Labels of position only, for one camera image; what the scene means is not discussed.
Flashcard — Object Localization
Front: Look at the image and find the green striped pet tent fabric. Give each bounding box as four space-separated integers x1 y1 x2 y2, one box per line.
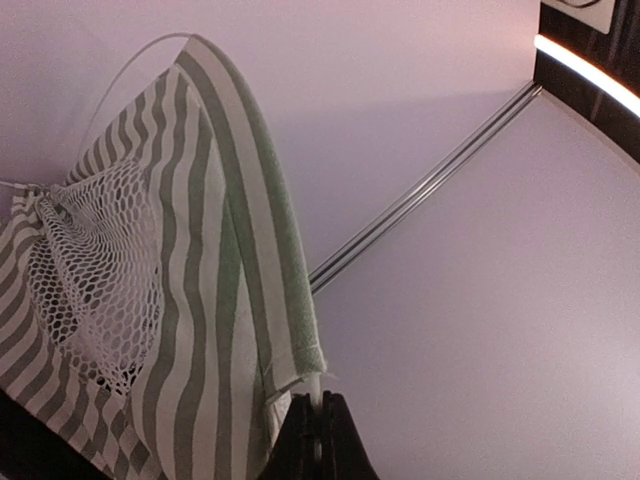
1 35 326 479

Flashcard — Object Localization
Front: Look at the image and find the right aluminium corner post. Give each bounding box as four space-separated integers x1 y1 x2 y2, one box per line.
309 81 543 295

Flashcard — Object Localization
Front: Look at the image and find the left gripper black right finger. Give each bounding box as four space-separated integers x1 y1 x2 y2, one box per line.
319 391 380 480

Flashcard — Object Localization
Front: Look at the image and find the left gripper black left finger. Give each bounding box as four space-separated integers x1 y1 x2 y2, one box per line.
259 394 320 480

